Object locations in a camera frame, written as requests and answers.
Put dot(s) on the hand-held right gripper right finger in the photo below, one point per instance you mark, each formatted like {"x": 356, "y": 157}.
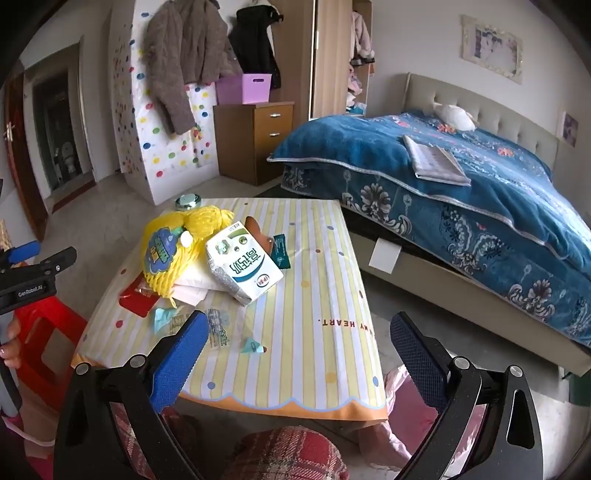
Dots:
{"x": 415, "y": 355}

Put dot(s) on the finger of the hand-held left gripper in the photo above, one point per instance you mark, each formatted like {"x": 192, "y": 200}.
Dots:
{"x": 55, "y": 262}
{"x": 25, "y": 251}

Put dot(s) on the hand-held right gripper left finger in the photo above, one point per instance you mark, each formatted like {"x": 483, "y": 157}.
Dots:
{"x": 182, "y": 355}

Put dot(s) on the brown leather sheath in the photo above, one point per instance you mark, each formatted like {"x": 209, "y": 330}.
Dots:
{"x": 256, "y": 230}

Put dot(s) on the person's left forearm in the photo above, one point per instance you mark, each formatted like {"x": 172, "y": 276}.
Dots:
{"x": 39, "y": 466}

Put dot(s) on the person's left hand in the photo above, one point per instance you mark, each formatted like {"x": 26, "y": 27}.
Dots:
{"x": 12, "y": 344}

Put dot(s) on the gold patterned gift bag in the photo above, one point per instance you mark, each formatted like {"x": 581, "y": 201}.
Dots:
{"x": 4, "y": 235}

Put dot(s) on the red plastic stool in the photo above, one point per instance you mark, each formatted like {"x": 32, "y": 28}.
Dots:
{"x": 41, "y": 323}

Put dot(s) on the light blue wrapper scrap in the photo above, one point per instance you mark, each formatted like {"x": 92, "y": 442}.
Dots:
{"x": 251, "y": 346}
{"x": 161, "y": 318}

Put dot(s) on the clear plastic wrapper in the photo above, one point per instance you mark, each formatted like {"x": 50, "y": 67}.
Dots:
{"x": 217, "y": 327}

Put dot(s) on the white paper sheets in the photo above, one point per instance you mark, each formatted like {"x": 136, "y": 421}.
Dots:
{"x": 194, "y": 288}

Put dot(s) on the red packet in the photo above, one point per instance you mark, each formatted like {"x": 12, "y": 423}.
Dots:
{"x": 136, "y": 302}

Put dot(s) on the person's left leg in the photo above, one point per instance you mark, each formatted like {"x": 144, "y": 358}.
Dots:
{"x": 180, "y": 438}

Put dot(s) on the person's leg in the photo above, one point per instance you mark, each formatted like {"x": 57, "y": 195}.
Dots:
{"x": 286, "y": 454}
{"x": 180, "y": 438}

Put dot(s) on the yellow foam fruit net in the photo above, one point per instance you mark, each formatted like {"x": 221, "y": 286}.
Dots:
{"x": 161, "y": 272}

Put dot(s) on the dark wooden door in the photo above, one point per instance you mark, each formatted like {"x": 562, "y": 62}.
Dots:
{"x": 23, "y": 161}

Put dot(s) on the white toilet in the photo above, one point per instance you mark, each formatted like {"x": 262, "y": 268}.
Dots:
{"x": 68, "y": 159}

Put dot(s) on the white green milk carton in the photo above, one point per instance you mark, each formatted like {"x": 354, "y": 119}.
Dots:
{"x": 244, "y": 272}

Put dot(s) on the white paper tag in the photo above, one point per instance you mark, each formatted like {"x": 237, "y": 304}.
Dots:
{"x": 384, "y": 256}

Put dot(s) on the yellow striped tablecloth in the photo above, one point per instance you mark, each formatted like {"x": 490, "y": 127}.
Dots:
{"x": 300, "y": 300}

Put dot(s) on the dark green packet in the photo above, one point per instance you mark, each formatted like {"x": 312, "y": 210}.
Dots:
{"x": 279, "y": 251}

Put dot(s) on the person's right leg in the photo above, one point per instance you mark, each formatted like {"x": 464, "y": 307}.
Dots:
{"x": 286, "y": 454}

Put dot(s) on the white polka dot cabinet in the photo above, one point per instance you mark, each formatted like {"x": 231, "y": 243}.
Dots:
{"x": 157, "y": 152}

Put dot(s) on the dark green box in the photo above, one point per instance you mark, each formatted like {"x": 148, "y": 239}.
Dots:
{"x": 577, "y": 387}

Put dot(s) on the dark floor mat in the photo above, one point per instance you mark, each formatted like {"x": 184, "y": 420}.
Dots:
{"x": 268, "y": 190}

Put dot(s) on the folded grey cloth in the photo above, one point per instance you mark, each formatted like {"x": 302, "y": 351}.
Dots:
{"x": 436, "y": 161}

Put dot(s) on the bed with blue blanket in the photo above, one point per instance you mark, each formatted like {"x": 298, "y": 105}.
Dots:
{"x": 369, "y": 143}

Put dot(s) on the wooden drawer cabinet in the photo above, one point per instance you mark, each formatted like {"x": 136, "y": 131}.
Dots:
{"x": 249, "y": 143}

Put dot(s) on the white plush toy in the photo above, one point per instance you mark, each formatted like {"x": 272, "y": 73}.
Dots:
{"x": 455, "y": 116}

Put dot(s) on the brown quilted coat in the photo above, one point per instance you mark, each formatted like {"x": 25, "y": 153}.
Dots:
{"x": 184, "y": 55}

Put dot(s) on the purple plastic basket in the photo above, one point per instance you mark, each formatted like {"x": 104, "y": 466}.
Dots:
{"x": 242, "y": 90}

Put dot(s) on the beige upholstered bed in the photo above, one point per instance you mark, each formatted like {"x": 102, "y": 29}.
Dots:
{"x": 508, "y": 115}

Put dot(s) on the pile of folded clothes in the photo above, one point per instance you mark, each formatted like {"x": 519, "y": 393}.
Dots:
{"x": 355, "y": 90}

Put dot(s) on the black coat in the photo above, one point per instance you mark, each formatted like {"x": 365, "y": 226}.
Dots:
{"x": 254, "y": 46}

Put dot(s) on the wooden wardrobe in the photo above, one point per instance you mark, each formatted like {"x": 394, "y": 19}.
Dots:
{"x": 330, "y": 60}

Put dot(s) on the hanging pink jacket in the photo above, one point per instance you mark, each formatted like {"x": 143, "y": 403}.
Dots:
{"x": 362, "y": 34}

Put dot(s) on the small wall picture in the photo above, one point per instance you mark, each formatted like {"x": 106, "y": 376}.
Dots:
{"x": 568, "y": 128}

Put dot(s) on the large wall poster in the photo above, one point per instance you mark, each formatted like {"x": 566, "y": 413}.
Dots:
{"x": 491, "y": 48}

